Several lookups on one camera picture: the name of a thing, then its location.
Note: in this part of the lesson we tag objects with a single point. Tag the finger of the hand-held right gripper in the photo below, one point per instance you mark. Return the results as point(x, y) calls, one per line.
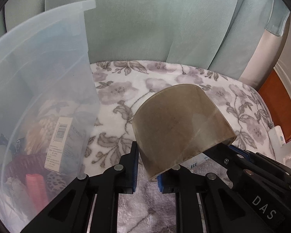
point(243, 155)
point(225, 160)

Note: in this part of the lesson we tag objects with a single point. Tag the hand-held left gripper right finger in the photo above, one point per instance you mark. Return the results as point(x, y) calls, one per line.
point(163, 185)

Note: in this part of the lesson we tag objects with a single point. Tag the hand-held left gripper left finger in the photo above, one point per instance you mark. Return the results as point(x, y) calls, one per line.
point(135, 170)

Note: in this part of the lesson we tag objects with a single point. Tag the brown tape roll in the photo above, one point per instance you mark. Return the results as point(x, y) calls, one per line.
point(179, 131)

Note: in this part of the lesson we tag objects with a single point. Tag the white blue medicine box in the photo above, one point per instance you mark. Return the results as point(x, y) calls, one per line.
point(63, 145)

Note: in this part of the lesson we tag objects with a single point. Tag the bag of white beads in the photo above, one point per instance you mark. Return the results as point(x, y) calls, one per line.
point(46, 125)

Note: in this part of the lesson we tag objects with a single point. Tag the pink hair roller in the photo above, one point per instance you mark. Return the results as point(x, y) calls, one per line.
point(36, 189)

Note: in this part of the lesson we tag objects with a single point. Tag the white paper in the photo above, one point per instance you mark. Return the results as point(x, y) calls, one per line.
point(12, 189)

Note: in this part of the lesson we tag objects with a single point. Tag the clear plastic container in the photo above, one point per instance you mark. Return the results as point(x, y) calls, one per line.
point(38, 65)

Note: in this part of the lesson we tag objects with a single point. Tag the white power strip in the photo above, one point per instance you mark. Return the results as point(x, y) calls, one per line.
point(277, 136)

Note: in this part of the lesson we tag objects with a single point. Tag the orange wooden nightstand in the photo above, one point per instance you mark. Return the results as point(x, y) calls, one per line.
point(276, 102)

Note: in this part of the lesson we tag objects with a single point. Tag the leopard print scrunchie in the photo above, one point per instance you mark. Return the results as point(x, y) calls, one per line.
point(58, 182)

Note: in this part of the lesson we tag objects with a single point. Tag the grey floral blanket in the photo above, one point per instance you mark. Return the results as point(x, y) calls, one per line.
point(126, 87)

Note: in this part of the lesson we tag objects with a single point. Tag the green upholstered sofa back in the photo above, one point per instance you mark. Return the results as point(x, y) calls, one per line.
point(160, 24)

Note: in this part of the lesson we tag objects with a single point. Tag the white padded frame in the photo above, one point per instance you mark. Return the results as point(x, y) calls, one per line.
point(262, 58)

